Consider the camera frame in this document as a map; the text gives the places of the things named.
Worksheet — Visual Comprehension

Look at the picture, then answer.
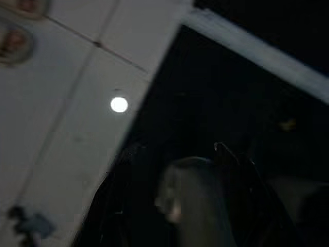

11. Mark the white trash piece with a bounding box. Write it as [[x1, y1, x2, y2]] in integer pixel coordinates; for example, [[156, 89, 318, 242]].
[[154, 156, 233, 247]]

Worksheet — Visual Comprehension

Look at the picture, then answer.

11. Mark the wide white tape strip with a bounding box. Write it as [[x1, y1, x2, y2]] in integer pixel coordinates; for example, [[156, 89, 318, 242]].
[[179, 7, 329, 105]]

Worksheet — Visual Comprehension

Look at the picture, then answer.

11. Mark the small blue grey floor scrap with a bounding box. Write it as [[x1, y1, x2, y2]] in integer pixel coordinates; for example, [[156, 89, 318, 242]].
[[7, 205, 57, 247]]

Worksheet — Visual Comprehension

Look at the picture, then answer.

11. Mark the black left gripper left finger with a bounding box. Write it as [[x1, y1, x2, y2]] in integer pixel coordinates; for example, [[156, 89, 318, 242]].
[[74, 143, 155, 247]]

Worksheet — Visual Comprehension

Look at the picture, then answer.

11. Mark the person's foot in white slipper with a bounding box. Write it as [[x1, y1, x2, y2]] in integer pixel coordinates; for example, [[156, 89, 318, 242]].
[[0, 24, 34, 66]]

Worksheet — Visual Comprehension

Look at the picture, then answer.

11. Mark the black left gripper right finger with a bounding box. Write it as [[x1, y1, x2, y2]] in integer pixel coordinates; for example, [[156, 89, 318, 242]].
[[214, 142, 302, 247]]

